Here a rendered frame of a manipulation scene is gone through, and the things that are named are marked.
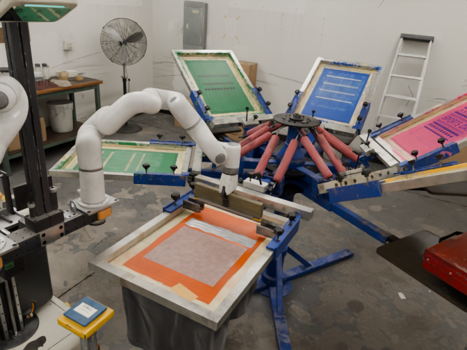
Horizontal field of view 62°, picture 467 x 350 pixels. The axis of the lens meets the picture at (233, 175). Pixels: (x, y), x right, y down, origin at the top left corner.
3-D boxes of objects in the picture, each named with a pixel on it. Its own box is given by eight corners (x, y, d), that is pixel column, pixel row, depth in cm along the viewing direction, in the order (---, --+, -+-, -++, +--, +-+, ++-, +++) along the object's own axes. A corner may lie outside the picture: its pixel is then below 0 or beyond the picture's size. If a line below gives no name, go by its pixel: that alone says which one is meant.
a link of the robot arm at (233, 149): (209, 146, 164) (205, 139, 173) (208, 169, 169) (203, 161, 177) (243, 146, 169) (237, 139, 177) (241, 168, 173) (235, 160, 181)
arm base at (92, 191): (67, 199, 163) (62, 165, 157) (92, 189, 173) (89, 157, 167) (90, 211, 156) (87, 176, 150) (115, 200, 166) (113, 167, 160)
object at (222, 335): (209, 385, 157) (215, 304, 140) (201, 380, 158) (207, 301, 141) (257, 314, 195) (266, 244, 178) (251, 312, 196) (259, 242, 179)
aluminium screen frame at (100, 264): (216, 331, 128) (217, 323, 127) (88, 269, 152) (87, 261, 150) (296, 227, 193) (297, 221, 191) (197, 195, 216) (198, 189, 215)
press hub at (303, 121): (286, 309, 273) (318, 126, 219) (238, 289, 289) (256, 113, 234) (304, 279, 305) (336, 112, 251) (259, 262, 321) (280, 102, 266)
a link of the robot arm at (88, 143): (76, 173, 151) (73, 135, 145) (79, 160, 163) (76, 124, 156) (103, 172, 154) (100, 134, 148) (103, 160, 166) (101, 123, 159)
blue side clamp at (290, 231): (274, 261, 168) (276, 248, 165) (264, 257, 170) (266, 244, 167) (298, 230, 192) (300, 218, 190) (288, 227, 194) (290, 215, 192)
